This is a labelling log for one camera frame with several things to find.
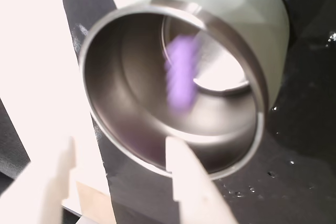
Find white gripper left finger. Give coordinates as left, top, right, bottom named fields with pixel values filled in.
left=0, top=135, right=77, bottom=224

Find purple ribbed pen grip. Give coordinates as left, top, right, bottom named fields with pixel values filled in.
left=163, top=34, right=201, bottom=114

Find grey steel mug with handle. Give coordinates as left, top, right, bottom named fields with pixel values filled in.
left=78, top=0, right=291, bottom=182

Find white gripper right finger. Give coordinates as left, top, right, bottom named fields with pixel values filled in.
left=166, top=136, right=238, bottom=224

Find black table mat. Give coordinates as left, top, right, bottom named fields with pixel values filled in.
left=0, top=0, right=336, bottom=224

